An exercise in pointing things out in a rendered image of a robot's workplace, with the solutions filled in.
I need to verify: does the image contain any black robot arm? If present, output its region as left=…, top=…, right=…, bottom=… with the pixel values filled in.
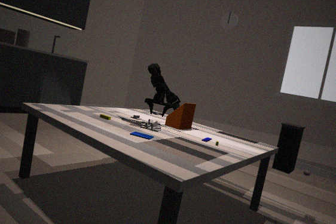
left=148, top=63, right=181, bottom=111

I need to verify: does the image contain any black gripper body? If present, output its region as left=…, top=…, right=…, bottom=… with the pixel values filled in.
left=145, top=93, right=173, bottom=108

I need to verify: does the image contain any blue block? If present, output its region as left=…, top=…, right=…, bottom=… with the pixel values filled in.
left=130, top=131, right=154, bottom=140

